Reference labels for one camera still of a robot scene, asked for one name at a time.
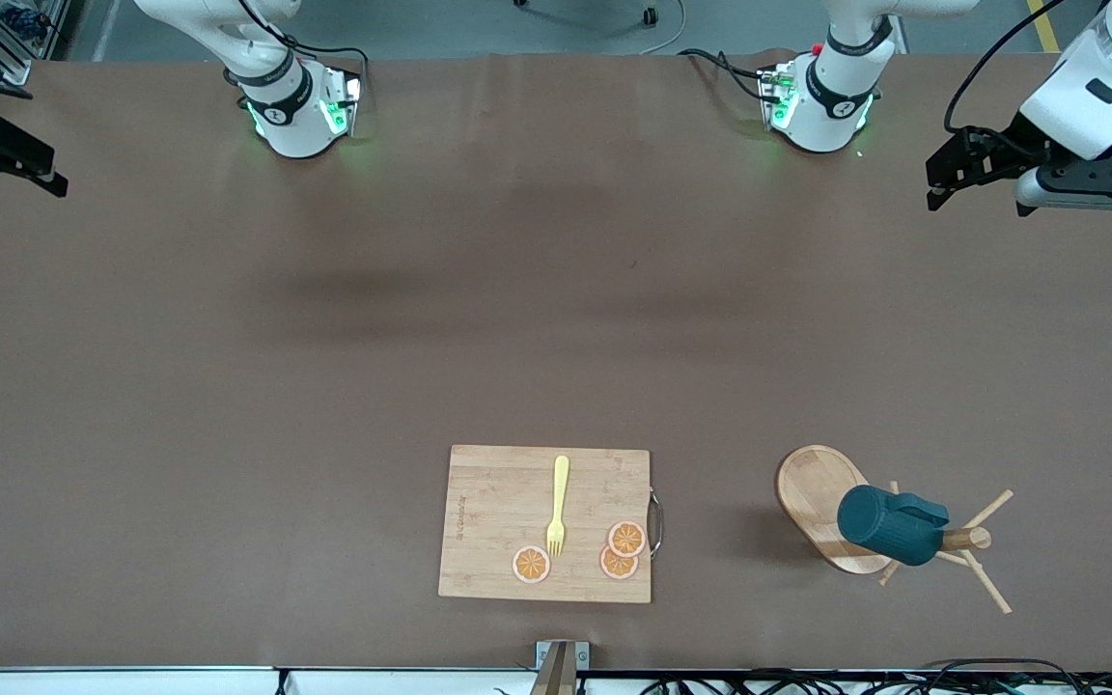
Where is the wooden mug tree rack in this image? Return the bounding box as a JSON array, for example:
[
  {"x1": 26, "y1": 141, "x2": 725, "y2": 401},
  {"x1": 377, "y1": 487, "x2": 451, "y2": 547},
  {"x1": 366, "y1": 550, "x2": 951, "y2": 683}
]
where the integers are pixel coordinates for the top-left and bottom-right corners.
[{"x1": 774, "y1": 444, "x2": 1015, "y2": 616}]

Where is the black left arm base cable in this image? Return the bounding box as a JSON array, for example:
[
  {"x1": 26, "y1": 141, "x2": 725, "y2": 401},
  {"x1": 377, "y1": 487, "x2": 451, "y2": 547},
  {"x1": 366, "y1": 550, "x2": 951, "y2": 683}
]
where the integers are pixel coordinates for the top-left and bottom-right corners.
[{"x1": 677, "y1": 48, "x2": 774, "y2": 97}]

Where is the black cable loop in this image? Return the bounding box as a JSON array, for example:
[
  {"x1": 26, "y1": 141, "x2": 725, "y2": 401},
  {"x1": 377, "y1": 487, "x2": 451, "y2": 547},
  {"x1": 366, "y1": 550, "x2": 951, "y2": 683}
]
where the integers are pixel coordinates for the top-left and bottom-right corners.
[{"x1": 913, "y1": 657, "x2": 1093, "y2": 695}]

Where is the metal table edge bracket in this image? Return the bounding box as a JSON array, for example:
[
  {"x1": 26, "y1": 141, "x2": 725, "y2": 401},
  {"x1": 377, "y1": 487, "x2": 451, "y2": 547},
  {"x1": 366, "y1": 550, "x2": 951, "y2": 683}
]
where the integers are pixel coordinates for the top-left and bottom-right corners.
[{"x1": 534, "y1": 639, "x2": 592, "y2": 695}]

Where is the wooden cutting board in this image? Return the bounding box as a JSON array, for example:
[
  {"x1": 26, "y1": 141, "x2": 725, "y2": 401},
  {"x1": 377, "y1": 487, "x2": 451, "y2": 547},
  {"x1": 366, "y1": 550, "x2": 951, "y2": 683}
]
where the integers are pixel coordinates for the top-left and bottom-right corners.
[{"x1": 438, "y1": 444, "x2": 665, "y2": 605}]

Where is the grey floor cable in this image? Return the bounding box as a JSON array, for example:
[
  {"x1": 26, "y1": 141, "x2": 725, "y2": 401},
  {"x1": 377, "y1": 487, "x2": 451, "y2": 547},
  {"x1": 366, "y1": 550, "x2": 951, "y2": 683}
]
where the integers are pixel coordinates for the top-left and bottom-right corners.
[{"x1": 638, "y1": 0, "x2": 689, "y2": 56}]

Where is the teal cup yellow inside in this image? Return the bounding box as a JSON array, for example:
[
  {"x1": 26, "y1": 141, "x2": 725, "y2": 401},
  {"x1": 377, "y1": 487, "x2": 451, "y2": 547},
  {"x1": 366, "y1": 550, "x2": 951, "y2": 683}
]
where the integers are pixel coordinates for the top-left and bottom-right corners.
[{"x1": 837, "y1": 485, "x2": 950, "y2": 568}]

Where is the black right arm base cable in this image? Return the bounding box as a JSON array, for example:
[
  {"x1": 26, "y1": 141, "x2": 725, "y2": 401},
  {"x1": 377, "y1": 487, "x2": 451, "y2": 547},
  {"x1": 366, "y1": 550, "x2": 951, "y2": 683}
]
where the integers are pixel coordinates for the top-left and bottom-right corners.
[{"x1": 237, "y1": 0, "x2": 371, "y2": 69}]

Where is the black cable tangle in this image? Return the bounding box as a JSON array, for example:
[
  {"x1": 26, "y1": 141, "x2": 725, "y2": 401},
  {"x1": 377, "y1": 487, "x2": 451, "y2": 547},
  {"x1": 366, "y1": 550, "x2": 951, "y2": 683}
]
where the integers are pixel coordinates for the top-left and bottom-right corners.
[{"x1": 643, "y1": 671, "x2": 909, "y2": 695}]

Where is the yellow plastic fork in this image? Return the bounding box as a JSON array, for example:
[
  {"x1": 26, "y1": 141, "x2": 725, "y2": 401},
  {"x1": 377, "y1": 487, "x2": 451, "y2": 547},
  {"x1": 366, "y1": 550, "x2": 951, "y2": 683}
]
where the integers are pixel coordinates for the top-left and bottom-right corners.
[{"x1": 545, "y1": 455, "x2": 571, "y2": 559}]

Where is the black arm base cable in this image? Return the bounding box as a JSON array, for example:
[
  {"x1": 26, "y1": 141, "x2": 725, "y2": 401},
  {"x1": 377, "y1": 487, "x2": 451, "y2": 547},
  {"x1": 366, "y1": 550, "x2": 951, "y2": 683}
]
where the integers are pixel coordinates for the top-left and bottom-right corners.
[
  {"x1": 237, "y1": 0, "x2": 371, "y2": 69},
  {"x1": 677, "y1": 48, "x2": 774, "y2": 97}
]

